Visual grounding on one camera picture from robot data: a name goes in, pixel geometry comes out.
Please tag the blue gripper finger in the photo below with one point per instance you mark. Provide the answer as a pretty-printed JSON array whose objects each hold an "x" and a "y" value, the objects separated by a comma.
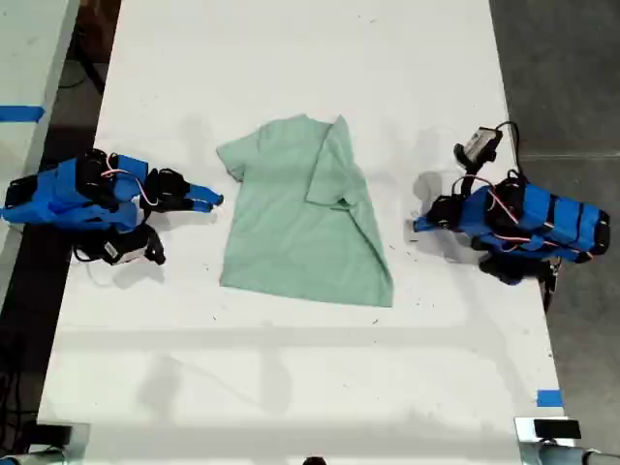
[
  {"x": 206, "y": 194},
  {"x": 198, "y": 206},
  {"x": 427, "y": 221},
  {"x": 428, "y": 228}
]

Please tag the pale green T-shirt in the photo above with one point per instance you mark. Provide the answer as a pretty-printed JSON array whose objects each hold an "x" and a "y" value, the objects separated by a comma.
[{"x": 300, "y": 232}]

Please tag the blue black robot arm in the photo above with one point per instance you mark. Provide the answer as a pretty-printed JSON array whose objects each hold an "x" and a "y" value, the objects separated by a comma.
[
  {"x": 72, "y": 194},
  {"x": 542, "y": 218}
]

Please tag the black table clamp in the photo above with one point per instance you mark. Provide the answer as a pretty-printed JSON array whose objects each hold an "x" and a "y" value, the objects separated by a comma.
[{"x": 548, "y": 286}]

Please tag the long blue tape strip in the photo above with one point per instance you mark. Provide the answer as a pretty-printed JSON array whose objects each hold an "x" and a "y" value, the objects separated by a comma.
[{"x": 21, "y": 114}]

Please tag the white side table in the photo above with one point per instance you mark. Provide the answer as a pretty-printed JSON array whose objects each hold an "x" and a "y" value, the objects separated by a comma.
[{"x": 24, "y": 72}]

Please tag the short blue tape piece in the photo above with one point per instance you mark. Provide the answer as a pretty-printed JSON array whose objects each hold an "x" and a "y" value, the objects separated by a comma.
[{"x": 549, "y": 398}]

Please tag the small black box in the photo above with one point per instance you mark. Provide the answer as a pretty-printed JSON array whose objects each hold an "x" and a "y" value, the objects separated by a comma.
[
  {"x": 556, "y": 428},
  {"x": 54, "y": 434}
]

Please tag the small dark round object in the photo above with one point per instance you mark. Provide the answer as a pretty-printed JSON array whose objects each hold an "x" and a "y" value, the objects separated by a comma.
[{"x": 314, "y": 461}]

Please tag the metal pipe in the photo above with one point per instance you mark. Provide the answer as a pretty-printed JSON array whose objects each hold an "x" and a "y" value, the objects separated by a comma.
[
  {"x": 567, "y": 456},
  {"x": 29, "y": 458}
]

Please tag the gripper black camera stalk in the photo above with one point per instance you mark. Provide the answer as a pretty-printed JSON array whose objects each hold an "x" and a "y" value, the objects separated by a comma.
[
  {"x": 154, "y": 244},
  {"x": 469, "y": 174}
]

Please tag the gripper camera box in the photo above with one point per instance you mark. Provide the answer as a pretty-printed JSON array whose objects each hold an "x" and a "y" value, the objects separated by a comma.
[
  {"x": 479, "y": 143},
  {"x": 121, "y": 251}
]

